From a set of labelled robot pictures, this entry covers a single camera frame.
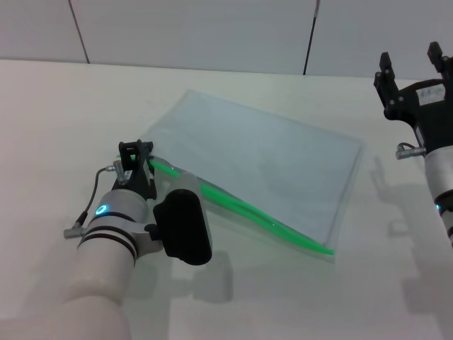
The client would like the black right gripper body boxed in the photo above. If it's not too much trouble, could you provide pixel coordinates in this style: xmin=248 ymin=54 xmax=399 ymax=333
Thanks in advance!
xmin=383 ymin=78 xmax=453 ymax=154

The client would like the thin black background pole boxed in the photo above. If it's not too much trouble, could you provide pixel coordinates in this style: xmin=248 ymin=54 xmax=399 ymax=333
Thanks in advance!
xmin=302 ymin=0 xmax=321 ymax=76

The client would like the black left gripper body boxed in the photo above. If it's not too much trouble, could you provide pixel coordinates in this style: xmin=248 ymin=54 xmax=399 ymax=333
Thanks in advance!
xmin=112 ymin=155 xmax=159 ymax=202

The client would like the grey left gripper cable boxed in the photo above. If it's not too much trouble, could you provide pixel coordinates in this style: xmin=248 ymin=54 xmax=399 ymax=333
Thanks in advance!
xmin=63 ymin=160 xmax=129 ymax=240

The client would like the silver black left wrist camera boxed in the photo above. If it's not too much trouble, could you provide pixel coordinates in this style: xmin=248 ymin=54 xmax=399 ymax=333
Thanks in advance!
xmin=151 ymin=172 xmax=214 ymax=266

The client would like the grey right gripper cable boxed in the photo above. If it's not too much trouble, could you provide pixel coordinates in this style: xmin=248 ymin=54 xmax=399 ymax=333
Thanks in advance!
xmin=395 ymin=142 xmax=428 ymax=161

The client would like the clear green-zip document bag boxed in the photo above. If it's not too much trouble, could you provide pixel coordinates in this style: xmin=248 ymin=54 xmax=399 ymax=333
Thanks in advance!
xmin=115 ymin=89 xmax=366 ymax=265

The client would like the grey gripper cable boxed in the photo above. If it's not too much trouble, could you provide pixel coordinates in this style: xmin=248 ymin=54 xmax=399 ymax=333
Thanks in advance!
xmin=63 ymin=160 xmax=129 ymax=240
xmin=395 ymin=142 xmax=428 ymax=161

